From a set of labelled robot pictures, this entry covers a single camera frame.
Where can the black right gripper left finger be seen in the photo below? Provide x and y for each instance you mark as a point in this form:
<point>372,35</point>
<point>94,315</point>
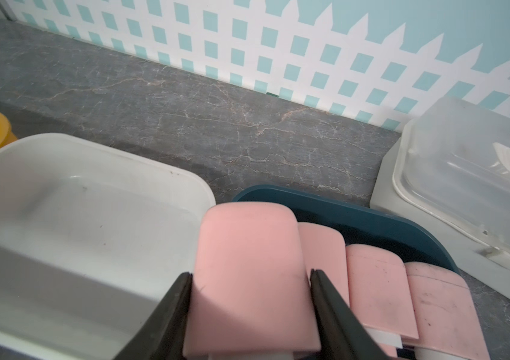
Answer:
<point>162,335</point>

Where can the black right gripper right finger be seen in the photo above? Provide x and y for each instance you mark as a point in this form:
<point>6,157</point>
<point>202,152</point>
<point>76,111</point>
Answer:
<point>341,334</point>

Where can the pink pencil sharpener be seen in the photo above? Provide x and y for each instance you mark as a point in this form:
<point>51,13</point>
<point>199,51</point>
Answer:
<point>447,321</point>
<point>251,296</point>
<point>380,297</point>
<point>324,248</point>

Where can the dark teal storage box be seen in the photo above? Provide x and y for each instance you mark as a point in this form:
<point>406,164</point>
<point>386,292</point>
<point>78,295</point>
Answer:
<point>358,224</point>

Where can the white plastic storage box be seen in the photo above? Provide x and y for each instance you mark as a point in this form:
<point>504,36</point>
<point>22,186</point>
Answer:
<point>91,239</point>

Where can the translucent plastic lidded case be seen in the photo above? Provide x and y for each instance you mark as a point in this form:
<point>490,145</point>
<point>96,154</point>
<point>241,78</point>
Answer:
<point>450,173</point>

